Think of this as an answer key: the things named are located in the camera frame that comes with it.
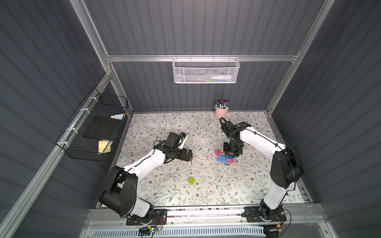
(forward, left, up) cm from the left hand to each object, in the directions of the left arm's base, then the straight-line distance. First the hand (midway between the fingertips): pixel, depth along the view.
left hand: (187, 153), depth 87 cm
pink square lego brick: (+5, -20, -8) cm, 22 cm away
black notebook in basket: (+5, +43, +19) cm, 47 cm away
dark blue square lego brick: (-3, -25, +2) cm, 25 cm away
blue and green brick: (-3, -25, -7) cm, 26 cm away
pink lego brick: (-4, -26, -2) cm, 26 cm away
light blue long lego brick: (-2, -21, -4) cm, 22 cm away
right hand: (-2, -24, 0) cm, 24 cm away
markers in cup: (+38, -25, +5) cm, 46 cm away
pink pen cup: (+37, -25, -3) cm, 45 cm away
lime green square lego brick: (-13, -3, -8) cm, 16 cm away
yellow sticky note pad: (-10, +33, +25) cm, 43 cm away
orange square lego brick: (+1, -3, -8) cm, 9 cm away
